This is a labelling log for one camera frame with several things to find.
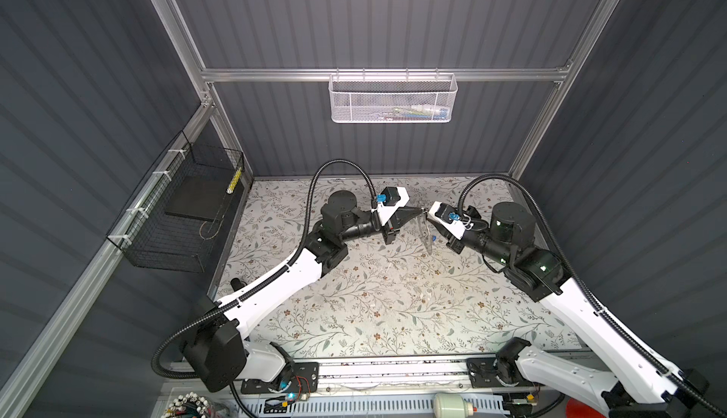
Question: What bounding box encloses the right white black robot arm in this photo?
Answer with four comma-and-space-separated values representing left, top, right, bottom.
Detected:
428, 202, 709, 417

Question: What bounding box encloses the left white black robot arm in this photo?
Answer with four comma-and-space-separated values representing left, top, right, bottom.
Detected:
181, 187, 424, 393

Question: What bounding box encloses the white plastic bottle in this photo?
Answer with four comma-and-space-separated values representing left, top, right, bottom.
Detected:
433, 393, 475, 418

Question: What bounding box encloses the yellow marker pen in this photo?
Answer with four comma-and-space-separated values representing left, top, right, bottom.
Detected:
226, 167, 242, 195

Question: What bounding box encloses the black blue handheld device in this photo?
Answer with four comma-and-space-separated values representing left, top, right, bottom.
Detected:
230, 277, 247, 292

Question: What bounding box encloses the red cup with pens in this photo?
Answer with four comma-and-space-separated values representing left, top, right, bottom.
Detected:
565, 398, 605, 418

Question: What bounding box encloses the pile of white connectors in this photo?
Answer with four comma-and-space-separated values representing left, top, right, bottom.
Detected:
161, 393, 215, 418

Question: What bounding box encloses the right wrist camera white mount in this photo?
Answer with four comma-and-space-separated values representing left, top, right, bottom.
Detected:
427, 201, 471, 240

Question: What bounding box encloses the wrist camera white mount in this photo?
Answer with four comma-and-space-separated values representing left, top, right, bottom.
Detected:
427, 201, 471, 240
375, 186, 410, 226

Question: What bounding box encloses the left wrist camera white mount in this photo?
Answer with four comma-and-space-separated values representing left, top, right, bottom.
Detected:
375, 186, 410, 226

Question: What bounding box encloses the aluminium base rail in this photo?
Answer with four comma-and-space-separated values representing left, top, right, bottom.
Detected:
164, 352, 620, 402

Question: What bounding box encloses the white wire mesh basket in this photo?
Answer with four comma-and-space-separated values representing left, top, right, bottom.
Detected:
328, 73, 458, 124

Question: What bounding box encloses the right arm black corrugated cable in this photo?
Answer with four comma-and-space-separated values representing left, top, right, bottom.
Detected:
456, 174, 727, 418

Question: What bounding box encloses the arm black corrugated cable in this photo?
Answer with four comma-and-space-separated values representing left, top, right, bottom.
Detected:
150, 159, 379, 379
456, 174, 727, 418

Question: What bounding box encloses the white cable duct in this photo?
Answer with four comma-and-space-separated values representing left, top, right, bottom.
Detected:
242, 393, 511, 417

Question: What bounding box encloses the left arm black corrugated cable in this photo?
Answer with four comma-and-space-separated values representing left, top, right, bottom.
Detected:
150, 159, 379, 379

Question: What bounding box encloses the black wire basket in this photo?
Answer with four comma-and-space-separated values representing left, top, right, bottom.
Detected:
107, 134, 245, 273

